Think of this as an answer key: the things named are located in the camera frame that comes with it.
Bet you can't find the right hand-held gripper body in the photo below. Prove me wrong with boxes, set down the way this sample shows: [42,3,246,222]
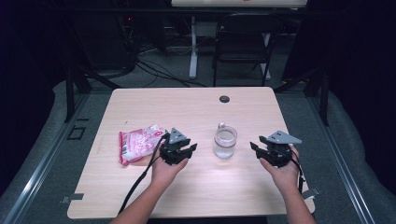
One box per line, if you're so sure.
[264,130,303,168]

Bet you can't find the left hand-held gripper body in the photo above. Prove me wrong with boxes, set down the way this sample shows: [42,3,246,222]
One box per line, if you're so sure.
[159,127,190,166]

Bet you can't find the pink plastic snack bag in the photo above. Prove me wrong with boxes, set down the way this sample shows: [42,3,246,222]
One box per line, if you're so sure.
[118,124,167,167]

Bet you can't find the clear glass jar with lid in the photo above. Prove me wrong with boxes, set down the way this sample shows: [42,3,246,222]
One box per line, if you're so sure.
[213,121,238,159]

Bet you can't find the person's left hand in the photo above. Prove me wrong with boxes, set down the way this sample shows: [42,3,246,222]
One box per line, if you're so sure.
[150,155,190,187]

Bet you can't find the person's right hand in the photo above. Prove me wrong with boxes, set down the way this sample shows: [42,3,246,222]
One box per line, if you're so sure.
[260,146,302,191]

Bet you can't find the black metal stand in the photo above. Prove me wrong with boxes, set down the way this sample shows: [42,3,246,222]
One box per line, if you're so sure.
[274,66,330,127]
[64,66,122,123]

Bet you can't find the white desk leg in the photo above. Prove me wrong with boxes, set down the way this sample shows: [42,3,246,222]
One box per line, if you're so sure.
[189,16,199,79]

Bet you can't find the black folding chair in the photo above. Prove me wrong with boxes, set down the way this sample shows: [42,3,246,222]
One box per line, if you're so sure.
[212,12,283,88]

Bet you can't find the black equipment cabinet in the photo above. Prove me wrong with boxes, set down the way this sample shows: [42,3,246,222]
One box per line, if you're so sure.
[73,12,138,72]

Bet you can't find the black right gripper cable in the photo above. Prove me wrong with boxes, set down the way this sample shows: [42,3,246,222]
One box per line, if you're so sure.
[290,150,306,194]

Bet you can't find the grey table corner bracket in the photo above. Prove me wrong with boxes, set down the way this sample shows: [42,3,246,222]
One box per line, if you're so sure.
[300,187,320,200]
[60,192,85,204]

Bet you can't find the aluminium floor rail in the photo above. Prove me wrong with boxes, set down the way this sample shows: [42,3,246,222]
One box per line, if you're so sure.
[306,96,376,224]
[3,92,92,224]

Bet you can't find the black floor cables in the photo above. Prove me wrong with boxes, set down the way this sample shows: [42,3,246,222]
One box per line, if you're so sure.
[134,59,208,89]

